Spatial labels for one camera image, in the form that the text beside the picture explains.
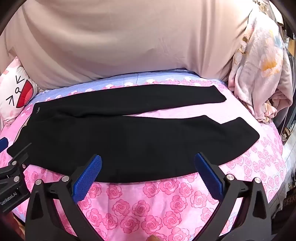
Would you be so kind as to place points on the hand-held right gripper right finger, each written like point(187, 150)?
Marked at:
point(208, 176)

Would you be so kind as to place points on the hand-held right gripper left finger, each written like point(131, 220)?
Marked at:
point(89, 176)

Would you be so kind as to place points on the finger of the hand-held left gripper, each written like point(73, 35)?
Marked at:
point(3, 144)
point(19, 155)

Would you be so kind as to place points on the black pants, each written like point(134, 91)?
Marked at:
point(129, 143)

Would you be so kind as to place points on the white cartoon face pillow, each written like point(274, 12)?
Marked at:
point(13, 92)

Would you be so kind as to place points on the pink floral bed sheet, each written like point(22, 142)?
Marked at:
point(138, 199)

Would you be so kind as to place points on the pale floral blanket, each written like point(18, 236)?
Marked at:
point(259, 69)

